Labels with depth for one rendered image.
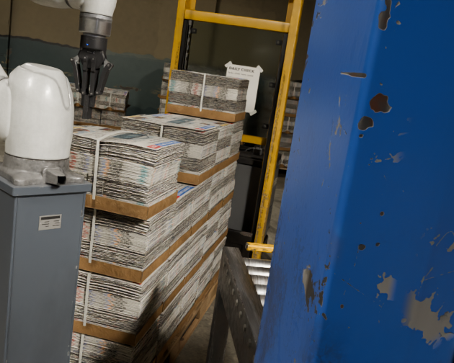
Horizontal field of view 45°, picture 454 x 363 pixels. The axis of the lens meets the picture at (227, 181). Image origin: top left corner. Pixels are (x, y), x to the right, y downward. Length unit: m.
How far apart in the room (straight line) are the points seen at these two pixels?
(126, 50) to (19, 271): 7.52
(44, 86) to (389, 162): 1.22
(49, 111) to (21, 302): 0.47
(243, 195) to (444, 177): 3.41
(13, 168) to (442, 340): 1.26
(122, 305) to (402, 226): 1.75
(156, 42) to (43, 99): 7.47
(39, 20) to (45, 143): 7.64
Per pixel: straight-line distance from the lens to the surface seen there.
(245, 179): 3.56
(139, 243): 1.80
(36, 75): 1.36
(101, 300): 1.93
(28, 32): 8.99
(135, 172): 1.70
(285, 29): 3.35
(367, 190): 0.17
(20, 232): 1.38
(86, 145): 1.77
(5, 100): 1.39
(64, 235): 1.43
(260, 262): 1.61
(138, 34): 8.79
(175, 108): 2.91
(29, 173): 1.37
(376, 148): 0.17
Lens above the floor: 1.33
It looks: 12 degrees down
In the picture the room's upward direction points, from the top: 9 degrees clockwise
